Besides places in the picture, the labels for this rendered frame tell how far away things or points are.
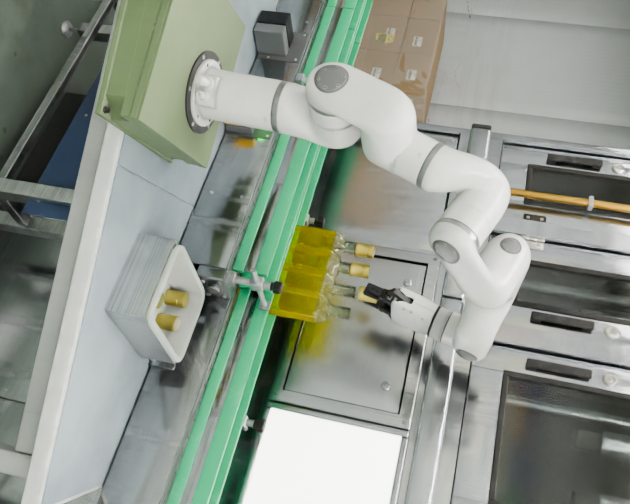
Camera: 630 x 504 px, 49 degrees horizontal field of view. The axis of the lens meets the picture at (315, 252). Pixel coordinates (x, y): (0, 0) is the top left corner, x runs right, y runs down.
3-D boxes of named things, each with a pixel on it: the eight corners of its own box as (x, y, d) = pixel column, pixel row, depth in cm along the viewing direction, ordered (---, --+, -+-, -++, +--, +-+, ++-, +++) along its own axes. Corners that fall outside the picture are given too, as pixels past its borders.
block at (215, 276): (203, 298, 156) (232, 303, 155) (193, 277, 148) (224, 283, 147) (208, 284, 158) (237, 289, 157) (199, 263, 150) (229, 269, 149)
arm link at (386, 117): (414, 197, 121) (415, 149, 106) (305, 138, 129) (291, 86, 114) (442, 157, 123) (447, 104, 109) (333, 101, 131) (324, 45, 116)
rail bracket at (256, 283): (234, 306, 157) (286, 317, 154) (218, 270, 142) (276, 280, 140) (237, 295, 158) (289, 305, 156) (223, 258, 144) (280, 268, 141)
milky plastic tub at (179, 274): (142, 358, 144) (180, 367, 142) (105, 311, 125) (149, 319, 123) (170, 287, 153) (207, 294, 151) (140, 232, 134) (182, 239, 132)
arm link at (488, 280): (452, 236, 137) (413, 290, 131) (470, 168, 119) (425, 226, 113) (527, 277, 131) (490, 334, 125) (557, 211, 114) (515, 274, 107)
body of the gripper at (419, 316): (443, 320, 161) (399, 302, 164) (447, 299, 152) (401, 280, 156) (431, 347, 157) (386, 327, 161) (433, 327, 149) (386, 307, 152)
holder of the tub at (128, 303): (147, 366, 149) (181, 373, 147) (103, 309, 125) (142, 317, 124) (175, 297, 157) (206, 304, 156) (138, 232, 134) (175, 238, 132)
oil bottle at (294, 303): (240, 309, 164) (327, 326, 160) (236, 298, 159) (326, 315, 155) (247, 289, 167) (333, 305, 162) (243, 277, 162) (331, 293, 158)
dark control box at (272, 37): (256, 53, 183) (286, 57, 182) (251, 29, 176) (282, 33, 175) (264, 32, 187) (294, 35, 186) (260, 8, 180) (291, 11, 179)
